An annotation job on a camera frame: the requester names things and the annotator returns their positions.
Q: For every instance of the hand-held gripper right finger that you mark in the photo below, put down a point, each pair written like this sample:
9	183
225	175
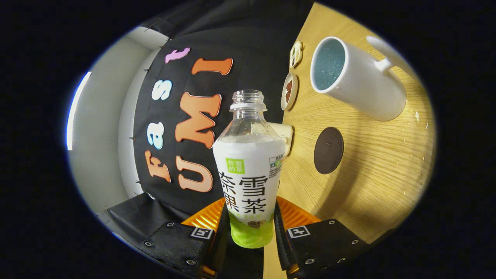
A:
281	240

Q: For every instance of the cream white appliance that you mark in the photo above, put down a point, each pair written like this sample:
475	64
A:
286	133

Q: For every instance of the round plate with food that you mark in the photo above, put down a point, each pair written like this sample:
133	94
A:
289	92

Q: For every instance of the white cup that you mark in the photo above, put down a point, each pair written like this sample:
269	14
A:
364	85

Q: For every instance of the wooden table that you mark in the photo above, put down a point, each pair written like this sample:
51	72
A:
379	162

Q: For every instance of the divided snack dish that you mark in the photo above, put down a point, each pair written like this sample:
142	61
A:
296	54

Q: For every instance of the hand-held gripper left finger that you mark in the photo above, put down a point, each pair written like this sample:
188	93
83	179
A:
221	244

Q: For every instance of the dark brown round coaster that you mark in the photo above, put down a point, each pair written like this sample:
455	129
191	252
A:
328	150

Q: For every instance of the ceiling light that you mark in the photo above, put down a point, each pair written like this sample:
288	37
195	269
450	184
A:
75	112

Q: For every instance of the white green juice bottle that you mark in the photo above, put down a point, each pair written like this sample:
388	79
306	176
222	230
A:
248	162

